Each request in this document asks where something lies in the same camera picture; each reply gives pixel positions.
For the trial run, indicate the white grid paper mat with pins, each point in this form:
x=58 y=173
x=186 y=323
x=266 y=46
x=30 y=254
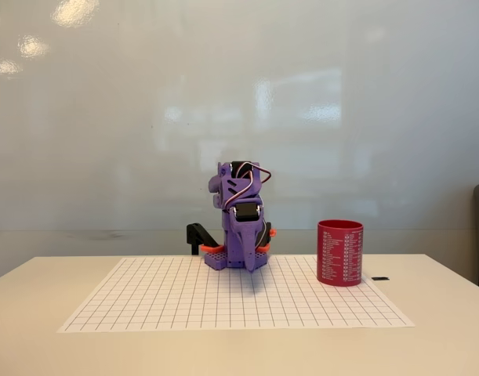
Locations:
x=223 y=301

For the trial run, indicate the red printed cup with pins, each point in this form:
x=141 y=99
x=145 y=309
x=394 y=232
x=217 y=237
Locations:
x=339 y=254

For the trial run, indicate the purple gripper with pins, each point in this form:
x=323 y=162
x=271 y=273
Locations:
x=244 y=234

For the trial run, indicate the black clamp with orange pad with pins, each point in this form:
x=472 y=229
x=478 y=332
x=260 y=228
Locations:
x=268 y=235
x=196 y=233

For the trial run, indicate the purple robot arm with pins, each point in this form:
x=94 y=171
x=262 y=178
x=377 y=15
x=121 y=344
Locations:
x=231 y=184

